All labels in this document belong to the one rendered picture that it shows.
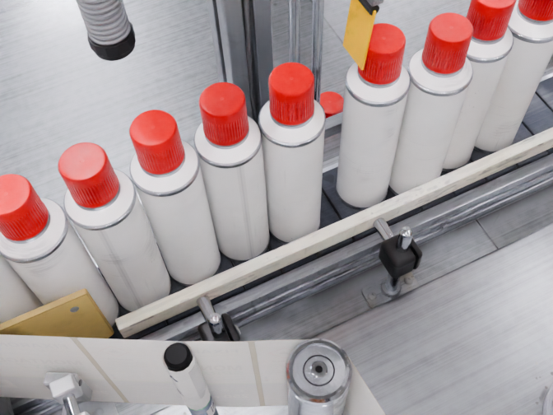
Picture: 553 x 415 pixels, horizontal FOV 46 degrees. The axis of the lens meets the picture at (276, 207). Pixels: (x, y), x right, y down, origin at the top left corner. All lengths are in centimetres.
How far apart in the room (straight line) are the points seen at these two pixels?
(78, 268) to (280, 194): 17
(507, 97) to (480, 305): 19
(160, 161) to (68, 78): 43
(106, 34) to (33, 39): 44
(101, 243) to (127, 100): 36
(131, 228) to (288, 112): 14
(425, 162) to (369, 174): 5
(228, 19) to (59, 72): 35
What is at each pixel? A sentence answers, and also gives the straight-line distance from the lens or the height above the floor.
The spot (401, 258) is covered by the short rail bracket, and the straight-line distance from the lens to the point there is 58.
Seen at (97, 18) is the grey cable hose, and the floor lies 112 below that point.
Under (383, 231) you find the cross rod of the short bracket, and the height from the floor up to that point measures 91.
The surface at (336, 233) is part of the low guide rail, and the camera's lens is 59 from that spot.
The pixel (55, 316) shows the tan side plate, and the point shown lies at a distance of 53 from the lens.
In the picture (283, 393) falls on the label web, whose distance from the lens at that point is 50.
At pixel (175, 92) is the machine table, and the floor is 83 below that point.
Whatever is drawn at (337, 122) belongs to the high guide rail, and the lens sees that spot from 61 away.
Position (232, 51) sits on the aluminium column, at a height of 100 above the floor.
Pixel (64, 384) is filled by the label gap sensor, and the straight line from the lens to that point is 46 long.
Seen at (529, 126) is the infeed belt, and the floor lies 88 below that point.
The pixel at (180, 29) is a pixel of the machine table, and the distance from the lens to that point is 90.
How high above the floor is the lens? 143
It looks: 58 degrees down
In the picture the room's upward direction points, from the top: 3 degrees counter-clockwise
